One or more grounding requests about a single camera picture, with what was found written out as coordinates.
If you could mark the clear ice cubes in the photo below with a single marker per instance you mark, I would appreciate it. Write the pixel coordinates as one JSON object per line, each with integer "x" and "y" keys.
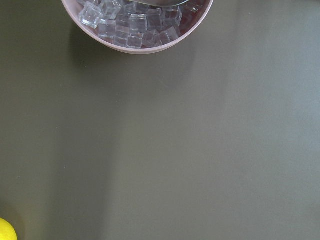
{"x": 137, "y": 26}

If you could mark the metal ice scoop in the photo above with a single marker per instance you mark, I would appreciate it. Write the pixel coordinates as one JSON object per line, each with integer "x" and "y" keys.
{"x": 161, "y": 3}

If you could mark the yellow lemon far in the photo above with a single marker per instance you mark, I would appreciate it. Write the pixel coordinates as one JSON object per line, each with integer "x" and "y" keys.
{"x": 7, "y": 231}

